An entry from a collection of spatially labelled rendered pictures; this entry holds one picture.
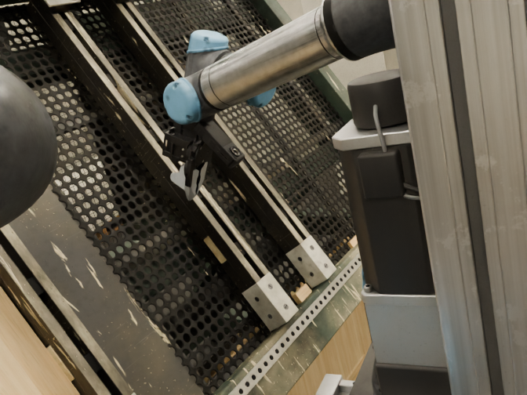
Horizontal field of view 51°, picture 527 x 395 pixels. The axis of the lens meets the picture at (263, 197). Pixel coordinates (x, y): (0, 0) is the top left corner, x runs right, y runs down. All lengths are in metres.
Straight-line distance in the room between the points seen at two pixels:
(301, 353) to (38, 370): 0.63
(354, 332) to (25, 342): 1.36
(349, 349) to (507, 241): 1.81
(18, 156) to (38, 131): 0.03
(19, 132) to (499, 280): 0.32
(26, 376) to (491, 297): 0.91
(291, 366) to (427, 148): 1.09
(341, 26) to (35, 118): 0.46
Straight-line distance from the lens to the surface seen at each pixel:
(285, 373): 1.41
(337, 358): 2.11
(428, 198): 0.39
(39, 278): 1.17
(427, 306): 0.53
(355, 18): 0.71
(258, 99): 1.02
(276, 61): 0.80
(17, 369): 1.17
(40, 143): 0.35
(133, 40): 1.72
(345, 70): 4.69
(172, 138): 1.16
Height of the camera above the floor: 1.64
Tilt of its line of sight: 17 degrees down
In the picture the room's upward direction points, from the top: 14 degrees counter-clockwise
